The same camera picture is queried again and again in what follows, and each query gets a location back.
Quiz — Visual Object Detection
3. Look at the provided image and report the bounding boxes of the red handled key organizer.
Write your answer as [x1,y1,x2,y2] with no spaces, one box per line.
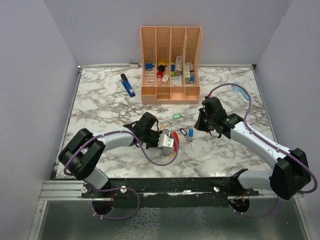
[160,129,180,157]

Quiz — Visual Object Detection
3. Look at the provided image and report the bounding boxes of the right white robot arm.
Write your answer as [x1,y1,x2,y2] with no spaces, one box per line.
[194,97,311,200]

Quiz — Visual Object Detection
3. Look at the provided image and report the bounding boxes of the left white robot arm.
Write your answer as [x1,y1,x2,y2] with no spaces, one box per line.
[58,112,174,198]

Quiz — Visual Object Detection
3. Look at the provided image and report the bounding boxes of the silver keys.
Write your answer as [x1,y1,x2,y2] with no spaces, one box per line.
[184,135,195,147]

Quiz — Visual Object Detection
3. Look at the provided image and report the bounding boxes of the blue key tag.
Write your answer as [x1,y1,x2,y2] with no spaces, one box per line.
[188,128,194,138]

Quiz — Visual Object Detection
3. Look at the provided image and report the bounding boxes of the black key tag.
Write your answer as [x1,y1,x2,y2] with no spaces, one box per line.
[179,128,188,136]

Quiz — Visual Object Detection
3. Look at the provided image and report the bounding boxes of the green key tag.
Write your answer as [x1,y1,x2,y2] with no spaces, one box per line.
[172,114,182,119]

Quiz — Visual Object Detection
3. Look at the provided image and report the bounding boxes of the blue glue stick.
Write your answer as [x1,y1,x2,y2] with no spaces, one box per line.
[189,77,195,84]

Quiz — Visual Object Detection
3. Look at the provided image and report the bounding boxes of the blue white blister pack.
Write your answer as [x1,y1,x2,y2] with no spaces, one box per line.
[230,82,250,103]

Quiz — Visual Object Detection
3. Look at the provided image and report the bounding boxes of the white red box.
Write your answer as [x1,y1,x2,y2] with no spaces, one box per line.
[184,62,195,84]

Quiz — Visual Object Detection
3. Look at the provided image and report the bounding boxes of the pink pencil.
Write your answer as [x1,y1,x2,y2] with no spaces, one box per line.
[158,71,169,86]

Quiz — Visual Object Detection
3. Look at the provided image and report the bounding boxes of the blue stapler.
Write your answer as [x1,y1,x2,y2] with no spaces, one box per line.
[120,73,136,98]

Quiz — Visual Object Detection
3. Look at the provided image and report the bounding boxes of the green eraser block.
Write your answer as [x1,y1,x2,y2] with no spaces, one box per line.
[170,64,175,78]

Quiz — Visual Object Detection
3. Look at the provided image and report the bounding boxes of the green white box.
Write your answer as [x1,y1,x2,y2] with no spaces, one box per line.
[174,55,183,77]

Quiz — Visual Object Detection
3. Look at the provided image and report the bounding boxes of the red black stamp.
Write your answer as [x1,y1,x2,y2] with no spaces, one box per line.
[157,64,166,79]

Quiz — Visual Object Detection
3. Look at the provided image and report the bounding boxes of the blue stamp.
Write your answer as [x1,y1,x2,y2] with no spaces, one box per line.
[145,62,155,71]

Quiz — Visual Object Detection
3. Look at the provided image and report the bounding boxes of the yellow block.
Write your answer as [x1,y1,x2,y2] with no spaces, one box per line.
[158,61,167,67]

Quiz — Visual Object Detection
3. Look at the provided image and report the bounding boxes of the peach plastic desk organizer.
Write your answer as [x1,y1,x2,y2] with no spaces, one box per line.
[140,26,203,105]

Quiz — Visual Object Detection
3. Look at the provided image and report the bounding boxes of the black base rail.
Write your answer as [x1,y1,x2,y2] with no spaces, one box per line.
[81,177,259,209]

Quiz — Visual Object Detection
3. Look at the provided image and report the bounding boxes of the white wall plug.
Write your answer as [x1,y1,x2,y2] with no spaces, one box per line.
[128,63,140,69]

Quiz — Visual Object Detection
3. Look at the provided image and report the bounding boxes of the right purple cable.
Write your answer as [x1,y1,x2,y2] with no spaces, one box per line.
[206,83,318,219]

